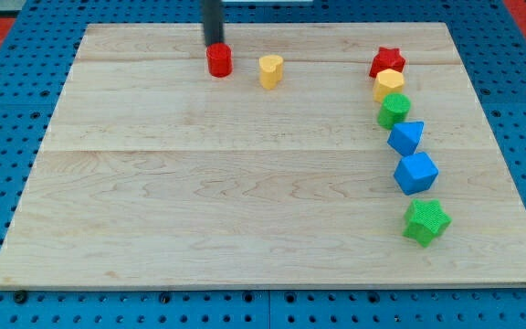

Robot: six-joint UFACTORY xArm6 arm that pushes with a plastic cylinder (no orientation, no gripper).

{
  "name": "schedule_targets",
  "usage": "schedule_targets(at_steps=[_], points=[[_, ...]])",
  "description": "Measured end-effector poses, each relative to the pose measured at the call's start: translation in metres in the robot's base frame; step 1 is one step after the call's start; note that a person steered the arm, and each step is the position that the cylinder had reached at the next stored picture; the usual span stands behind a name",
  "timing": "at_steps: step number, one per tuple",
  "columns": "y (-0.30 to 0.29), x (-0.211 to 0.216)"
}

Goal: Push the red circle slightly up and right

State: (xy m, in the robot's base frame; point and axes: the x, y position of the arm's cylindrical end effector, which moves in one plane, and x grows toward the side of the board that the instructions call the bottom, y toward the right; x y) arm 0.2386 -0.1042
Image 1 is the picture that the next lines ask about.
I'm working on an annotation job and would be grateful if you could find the red cylinder block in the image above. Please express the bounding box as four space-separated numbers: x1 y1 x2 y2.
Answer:
206 43 233 78

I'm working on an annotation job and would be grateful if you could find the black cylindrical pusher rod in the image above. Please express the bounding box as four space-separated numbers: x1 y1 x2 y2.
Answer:
200 0 225 47

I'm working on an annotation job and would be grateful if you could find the blue cube block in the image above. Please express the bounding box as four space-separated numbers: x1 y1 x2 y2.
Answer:
394 152 439 195

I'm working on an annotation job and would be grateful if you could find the light wooden board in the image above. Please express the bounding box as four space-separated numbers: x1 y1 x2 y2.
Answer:
0 23 526 292

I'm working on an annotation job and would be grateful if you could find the green star block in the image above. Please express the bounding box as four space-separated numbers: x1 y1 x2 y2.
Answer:
403 199 452 248

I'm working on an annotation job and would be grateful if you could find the yellow heart block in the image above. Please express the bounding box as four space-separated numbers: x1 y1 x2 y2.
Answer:
258 55 284 90

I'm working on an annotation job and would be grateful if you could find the green cylinder block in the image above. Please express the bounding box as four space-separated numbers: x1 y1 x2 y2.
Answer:
377 93 411 130

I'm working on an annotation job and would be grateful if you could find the blue triangle block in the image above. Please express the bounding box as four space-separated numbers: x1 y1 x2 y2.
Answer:
387 122 425 156

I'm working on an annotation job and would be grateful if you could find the yellow hexagon block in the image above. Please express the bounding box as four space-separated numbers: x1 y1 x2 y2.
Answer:
373 69 405 102

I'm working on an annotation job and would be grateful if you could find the blue perforated base panel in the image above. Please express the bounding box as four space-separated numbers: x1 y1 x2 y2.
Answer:
0 0 526 328

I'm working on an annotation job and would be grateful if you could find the red star block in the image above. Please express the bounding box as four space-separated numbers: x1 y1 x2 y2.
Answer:
369 47 406 78

